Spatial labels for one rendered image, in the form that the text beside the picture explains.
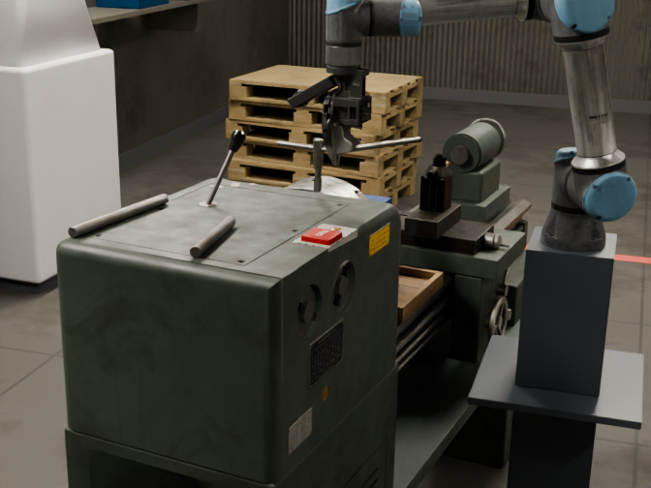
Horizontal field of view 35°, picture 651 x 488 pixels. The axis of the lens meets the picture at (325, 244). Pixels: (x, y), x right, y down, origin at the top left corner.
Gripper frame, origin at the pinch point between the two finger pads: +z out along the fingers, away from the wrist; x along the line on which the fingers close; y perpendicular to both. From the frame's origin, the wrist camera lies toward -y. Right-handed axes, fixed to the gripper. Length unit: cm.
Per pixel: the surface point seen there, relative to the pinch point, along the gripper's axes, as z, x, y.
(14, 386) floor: 134, 91, -182
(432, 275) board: 45, 59, 3
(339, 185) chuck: 11.3, 19.5, -7.2
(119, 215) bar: 7.2, -35.9, -29.4
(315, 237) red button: 7.6, -29.4, 10.3
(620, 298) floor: 135, 307, 17
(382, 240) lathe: 14.7, -5.1, 14.0
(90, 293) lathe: 18, -51, -25
